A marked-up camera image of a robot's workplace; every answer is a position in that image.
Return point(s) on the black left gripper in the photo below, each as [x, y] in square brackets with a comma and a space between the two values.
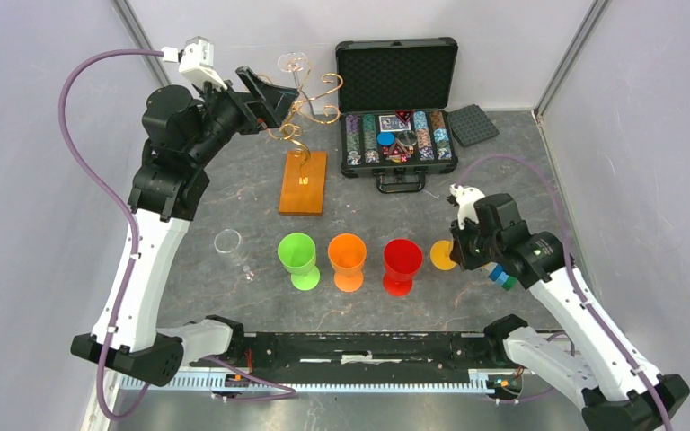
[259, 114]

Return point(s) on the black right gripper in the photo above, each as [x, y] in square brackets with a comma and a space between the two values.
[458, 251]

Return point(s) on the yellow wine glass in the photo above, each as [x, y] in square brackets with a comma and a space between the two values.
[440, 255]

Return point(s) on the clear wine glass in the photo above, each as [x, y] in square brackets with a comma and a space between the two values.
[230, 247]
[298, 65]

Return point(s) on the red wine glass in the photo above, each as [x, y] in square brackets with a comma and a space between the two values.
[402, 260]

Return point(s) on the orange wine glass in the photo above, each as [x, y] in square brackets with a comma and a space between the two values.
[347, 254]

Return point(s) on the green wine glass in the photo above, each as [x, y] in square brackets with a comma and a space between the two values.
[297, 254]

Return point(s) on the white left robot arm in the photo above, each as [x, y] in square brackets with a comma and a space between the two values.
[185, 128]

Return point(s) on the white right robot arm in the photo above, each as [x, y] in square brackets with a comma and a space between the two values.
[614, 386]

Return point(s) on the blue green block stack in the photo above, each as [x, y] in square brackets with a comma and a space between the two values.
[499, 277]

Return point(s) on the blue playing card deck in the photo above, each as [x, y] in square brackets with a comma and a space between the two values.
[392, 123]

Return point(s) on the blue round chip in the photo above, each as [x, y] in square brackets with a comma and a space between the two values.
[385, 138]

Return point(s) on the black foam pad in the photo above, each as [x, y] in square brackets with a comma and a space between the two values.
[470, 125]

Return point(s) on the black poker chip case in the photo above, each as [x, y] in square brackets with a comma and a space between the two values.
[411, 79]

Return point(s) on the clear round dealer button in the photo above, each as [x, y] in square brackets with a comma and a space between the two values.
[407, 138]

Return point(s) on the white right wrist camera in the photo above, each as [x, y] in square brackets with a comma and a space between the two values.
[465, 198]

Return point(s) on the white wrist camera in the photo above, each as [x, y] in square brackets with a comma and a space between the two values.
[196, 63]
[465, 198]

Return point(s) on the gold wire rack wooden base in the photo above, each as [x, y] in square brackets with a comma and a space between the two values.
[304, 177]

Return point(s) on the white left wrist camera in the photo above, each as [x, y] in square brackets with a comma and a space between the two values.
[196, 63]

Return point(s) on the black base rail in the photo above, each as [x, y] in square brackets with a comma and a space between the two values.
[432, 357]

